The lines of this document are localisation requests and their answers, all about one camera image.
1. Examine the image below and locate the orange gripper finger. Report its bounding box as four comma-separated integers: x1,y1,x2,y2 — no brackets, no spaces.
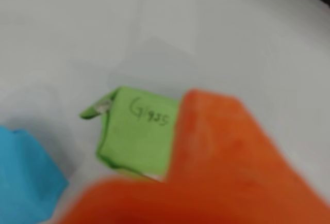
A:
58,88,330,224

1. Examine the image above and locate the green paper parcel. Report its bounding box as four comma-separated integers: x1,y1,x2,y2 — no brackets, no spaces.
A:
78,86,181,183

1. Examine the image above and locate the blue paper parcel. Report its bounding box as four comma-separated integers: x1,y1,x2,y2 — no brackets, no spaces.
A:
0,125,70,224

